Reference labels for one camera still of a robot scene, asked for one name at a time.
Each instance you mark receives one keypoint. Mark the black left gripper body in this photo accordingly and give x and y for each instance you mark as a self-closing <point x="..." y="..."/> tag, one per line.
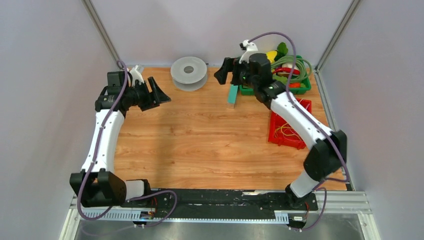
<point x="143" y="98"/>

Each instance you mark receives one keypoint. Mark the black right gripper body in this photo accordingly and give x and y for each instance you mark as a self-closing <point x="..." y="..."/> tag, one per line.
<point x="241" y="74"/>

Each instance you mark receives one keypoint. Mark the white perforated cable spool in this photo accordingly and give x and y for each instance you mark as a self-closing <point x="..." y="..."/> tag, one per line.
<point x="189" y="73"/>

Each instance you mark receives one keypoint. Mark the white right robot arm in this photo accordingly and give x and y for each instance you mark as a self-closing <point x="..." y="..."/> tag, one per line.
<point x="327" y="147"/>

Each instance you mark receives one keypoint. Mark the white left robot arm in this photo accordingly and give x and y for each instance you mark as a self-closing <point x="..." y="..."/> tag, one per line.
<point x="96" y="185"/>

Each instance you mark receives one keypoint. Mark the green plastic vegetable tray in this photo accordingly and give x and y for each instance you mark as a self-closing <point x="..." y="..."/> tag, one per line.
<point x="305" y="84"/>

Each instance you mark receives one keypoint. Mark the teal rectangular box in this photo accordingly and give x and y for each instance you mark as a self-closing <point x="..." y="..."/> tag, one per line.
<point x="232" y="96"/>

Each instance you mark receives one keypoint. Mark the toy napa cabbage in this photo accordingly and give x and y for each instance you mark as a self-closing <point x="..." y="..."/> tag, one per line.
<point x="271" y="55"/>

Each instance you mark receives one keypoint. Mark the green toy lettuce leaf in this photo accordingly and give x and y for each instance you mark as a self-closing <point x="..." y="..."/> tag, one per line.
<point x="282" y="79"/>

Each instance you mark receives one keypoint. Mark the white toy mushroom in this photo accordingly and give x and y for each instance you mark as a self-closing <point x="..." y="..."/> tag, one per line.
<point x="290" y="65"/>

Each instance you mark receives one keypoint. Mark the green toy leafy sprig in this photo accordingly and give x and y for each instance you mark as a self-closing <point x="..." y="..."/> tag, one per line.
<point x="282" y="50"/>

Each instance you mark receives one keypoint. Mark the red toy chili pepper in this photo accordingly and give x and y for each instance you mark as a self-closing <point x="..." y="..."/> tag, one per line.
<point x="286" y="70"/>

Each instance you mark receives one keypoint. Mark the small orange toy carrot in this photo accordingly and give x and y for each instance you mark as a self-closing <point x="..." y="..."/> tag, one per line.
<point x="295" y="85"/>

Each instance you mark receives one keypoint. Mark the green toy long beans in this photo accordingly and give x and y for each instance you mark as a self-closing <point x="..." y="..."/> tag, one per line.
<point x="300" y="62"/>

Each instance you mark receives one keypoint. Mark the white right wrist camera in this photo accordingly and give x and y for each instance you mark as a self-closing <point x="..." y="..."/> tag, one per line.
<point x="249" y="49"/>

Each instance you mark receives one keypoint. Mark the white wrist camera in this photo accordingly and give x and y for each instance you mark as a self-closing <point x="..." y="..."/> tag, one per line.
<point x="249" y="49"/>
<point x="136" y="75"/>

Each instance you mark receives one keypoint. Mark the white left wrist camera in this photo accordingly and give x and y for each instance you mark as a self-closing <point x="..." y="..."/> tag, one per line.
<point x="136" y="75"/>

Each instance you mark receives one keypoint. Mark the red plastic cable bin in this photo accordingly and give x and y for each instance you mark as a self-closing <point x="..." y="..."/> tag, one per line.
<point x="282" y="134"/>

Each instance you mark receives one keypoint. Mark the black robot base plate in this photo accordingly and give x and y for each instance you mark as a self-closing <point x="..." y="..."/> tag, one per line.
<point x="208" y="204"/>

